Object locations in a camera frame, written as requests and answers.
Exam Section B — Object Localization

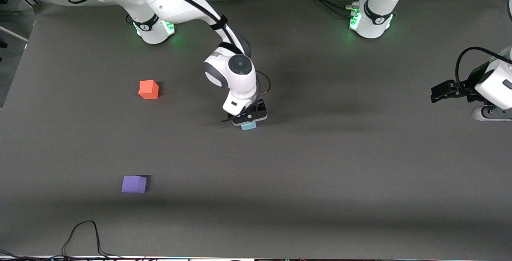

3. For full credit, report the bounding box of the orange foam block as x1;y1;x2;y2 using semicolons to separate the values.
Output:
138;80;160;100

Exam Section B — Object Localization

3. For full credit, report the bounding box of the purple foam block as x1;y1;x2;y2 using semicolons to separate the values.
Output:
121;175;148;193

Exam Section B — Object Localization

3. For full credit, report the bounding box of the dark grey table mat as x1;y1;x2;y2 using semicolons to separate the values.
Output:
0;0;512;260

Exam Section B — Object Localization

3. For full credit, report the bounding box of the thin white rod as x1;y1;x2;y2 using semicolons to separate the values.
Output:
0;25;29;42

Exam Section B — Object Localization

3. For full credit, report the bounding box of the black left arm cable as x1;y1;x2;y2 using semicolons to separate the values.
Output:
456;46;512;90

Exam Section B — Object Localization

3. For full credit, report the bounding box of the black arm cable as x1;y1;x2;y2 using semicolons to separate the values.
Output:
456;46;512;90
66;0;271;123

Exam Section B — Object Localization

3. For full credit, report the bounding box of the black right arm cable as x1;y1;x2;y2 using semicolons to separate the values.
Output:
66;0;271;123

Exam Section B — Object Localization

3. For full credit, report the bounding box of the black looped cable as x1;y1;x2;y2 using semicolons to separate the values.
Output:
61;220;122;260

